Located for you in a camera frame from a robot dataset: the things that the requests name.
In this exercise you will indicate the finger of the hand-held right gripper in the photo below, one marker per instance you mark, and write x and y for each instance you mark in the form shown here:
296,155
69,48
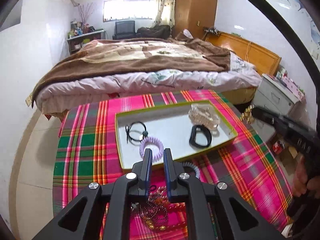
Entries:
265,116

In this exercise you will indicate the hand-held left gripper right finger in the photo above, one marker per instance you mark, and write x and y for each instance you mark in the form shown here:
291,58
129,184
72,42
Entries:
167,170

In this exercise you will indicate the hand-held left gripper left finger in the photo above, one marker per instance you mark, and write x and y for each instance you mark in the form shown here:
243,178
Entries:
149,170

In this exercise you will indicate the gold hair clip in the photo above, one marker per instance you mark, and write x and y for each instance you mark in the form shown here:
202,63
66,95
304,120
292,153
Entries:
247,115

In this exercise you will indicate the black wristband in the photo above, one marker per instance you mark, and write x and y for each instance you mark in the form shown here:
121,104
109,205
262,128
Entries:
193,141

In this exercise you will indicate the yellow-green shallow box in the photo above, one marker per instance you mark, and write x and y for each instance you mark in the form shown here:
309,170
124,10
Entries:
170,130

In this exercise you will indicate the cream pearly hair claw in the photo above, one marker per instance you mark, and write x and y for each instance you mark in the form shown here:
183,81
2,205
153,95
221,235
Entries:
200,116

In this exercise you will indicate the person's right hand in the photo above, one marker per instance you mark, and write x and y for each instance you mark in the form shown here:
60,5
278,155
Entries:
300,180

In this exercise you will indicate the grey drawer cabinet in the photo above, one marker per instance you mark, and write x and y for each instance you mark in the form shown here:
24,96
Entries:
272,95

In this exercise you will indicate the cola bottle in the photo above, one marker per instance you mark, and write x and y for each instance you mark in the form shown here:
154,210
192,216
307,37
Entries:
277,147

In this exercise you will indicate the pink floral box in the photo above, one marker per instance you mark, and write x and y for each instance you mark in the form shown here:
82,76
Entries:
292,86

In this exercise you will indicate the wooden bed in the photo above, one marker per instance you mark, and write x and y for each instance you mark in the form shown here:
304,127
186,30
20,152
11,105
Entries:
250,52

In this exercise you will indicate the pink green plaid cloth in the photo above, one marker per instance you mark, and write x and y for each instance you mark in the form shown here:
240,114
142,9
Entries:
87,142

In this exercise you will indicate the white floral quilt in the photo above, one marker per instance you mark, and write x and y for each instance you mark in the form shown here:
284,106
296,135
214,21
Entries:
125,85

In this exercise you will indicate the brown fleece blanket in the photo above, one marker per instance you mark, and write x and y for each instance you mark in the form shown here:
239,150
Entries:
100,60

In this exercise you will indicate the wooden wardrobe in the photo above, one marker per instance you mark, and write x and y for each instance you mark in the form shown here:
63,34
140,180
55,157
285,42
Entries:
195,7

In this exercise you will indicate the dark cloth pile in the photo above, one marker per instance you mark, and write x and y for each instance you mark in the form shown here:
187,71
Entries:
152,31

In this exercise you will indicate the black office chair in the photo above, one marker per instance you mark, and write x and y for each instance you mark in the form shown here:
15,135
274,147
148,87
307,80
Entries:
123,28

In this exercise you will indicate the small desk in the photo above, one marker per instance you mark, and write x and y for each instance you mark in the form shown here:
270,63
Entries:
85,38

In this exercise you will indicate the patterned curtain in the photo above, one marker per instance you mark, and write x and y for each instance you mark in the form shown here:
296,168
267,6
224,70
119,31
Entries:
163,0

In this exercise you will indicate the group of bottles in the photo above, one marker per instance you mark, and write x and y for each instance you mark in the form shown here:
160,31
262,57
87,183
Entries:
76,31

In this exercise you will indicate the window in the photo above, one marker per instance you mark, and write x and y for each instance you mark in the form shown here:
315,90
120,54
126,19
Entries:
127,8

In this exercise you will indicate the vase of dry branches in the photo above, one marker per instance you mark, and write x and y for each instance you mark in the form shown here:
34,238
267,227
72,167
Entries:
86,12

